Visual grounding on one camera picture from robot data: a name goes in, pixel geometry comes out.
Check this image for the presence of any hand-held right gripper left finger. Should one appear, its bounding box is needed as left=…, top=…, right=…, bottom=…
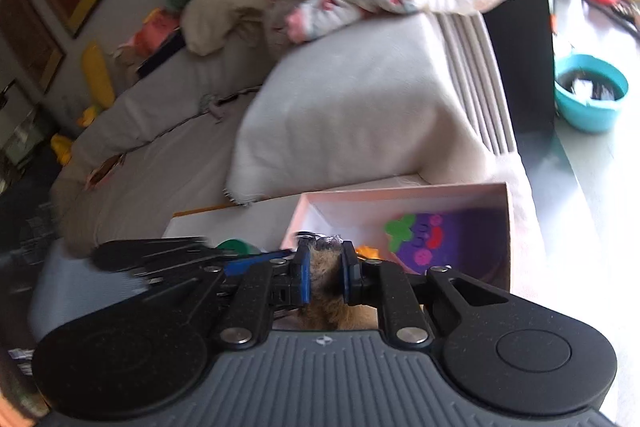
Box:
left=135, top=248, right=314, bottom=350

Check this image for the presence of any black pillar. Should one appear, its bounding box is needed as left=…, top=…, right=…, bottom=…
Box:
left=480, top=0, right=556, bottom=138

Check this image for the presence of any white cushion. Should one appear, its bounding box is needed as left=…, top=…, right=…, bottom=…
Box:
left=225, top=14, right=496, bottom=208

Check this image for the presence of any dark blue book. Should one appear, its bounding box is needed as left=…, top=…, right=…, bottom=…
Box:
left=136, top=29, right=186, bottom=78

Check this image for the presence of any long yellow plush toy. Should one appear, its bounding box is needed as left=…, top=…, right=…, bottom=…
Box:
left=81, top=43, right=117, bottom=105

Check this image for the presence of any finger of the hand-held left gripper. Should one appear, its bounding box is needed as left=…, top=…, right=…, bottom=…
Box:
left=92, top=237, right=296, bottom=290

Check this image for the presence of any orange plush toy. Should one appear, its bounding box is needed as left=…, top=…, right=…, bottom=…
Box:
left=120, top=8, right=181, bottom=58

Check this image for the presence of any purple felt eggplant toy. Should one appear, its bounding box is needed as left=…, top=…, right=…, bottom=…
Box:
left=384, top=212, right=506, bottom=278

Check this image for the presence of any green round felt piece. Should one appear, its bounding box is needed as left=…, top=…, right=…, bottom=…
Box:
left=217, top=239, right=261, bottom=255

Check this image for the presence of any small brown patterned cloth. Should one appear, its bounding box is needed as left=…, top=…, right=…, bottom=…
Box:
left=85, top=154, right=126, bottom=190

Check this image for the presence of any teal plastic basin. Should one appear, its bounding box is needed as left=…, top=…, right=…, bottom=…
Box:
left=554, top=53, right=629, bottom=132

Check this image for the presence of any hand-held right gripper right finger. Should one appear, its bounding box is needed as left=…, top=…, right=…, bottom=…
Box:
left=341, top=243, right=508, bottom=350

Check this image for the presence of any white cardboard box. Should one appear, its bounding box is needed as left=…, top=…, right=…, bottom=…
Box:
left=162, top=199, right=306, bottom=253

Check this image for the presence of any brown furry keychain plush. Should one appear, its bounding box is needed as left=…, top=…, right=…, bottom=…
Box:
left=295, top=232, right=381, bottom=330

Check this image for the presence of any beige sofa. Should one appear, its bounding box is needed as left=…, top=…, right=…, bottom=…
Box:
left=47, top=0, right=546, bottom=298

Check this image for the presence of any pink cardboard box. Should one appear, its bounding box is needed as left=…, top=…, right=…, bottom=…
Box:
left=280, top=182, right=513, bottom=295

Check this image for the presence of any beige pillow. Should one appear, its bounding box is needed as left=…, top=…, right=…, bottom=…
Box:
left=180, top=0, right=281, bottom=56

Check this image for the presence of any dark framed picture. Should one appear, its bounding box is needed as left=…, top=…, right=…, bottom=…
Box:
left=0, top=0, right=67, bottom=94

